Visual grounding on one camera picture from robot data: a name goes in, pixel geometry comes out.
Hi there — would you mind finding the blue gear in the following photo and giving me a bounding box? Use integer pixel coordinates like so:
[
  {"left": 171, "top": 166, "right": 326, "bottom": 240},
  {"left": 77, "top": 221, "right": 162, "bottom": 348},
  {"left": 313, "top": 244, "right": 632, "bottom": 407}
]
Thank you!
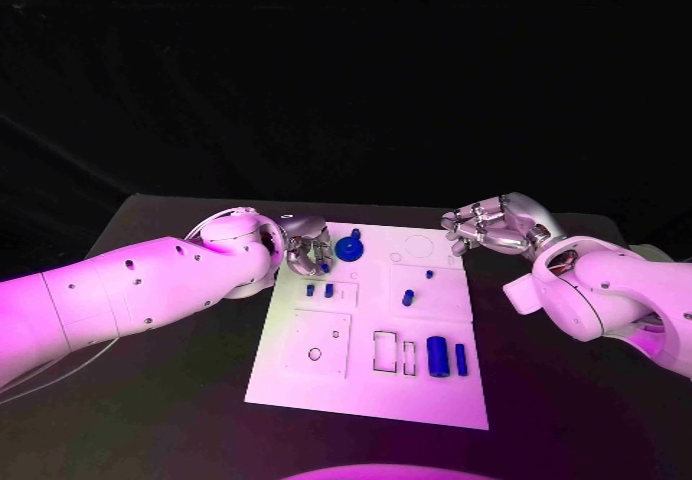
[{"left": 334, "top": 237, "right": 367, "bottom": 263}]

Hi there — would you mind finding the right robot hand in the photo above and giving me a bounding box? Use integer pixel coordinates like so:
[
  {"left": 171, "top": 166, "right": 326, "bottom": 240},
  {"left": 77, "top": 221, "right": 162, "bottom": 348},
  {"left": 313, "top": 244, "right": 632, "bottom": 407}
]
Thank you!
[{"left": 440, "top": 192, "right": 569, "bottom": 263}]

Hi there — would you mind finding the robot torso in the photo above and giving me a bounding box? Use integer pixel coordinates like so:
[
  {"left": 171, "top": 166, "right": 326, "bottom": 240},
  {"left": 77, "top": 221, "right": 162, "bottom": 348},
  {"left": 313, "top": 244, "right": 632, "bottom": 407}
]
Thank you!
[{"left": 280, "top": 463, "right": 497, "bottom": 480}]

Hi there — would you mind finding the thick long blue cylinder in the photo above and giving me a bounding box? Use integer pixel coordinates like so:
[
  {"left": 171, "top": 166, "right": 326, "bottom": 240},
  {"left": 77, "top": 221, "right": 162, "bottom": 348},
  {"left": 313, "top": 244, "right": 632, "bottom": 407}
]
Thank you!
[{"left": 426, "top": 336, "right": 452, "bottom": 379}]

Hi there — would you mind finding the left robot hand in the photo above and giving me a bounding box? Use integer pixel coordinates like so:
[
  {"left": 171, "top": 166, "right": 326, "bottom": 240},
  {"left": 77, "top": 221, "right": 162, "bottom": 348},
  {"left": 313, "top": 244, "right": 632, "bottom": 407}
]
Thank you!
[{"left": 277, "top": 214, "right": 335, "bottom": 278}]

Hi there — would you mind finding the white cable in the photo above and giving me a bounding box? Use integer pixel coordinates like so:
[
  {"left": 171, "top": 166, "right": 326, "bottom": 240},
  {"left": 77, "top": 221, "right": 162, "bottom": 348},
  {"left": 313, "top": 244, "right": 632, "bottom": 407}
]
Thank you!
[
  {"left": 184, "top": 206, "right": 260, "bottom": 241},
  {"left": 0, "top": 336, "right": 122, "bottom": 405}
]

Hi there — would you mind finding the white task board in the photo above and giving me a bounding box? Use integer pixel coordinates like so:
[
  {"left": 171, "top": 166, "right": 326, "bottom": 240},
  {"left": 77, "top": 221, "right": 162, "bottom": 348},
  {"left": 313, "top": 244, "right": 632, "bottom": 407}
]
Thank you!
[{"left": 244, "top": 221, "right": 492, "bottom": 431}]

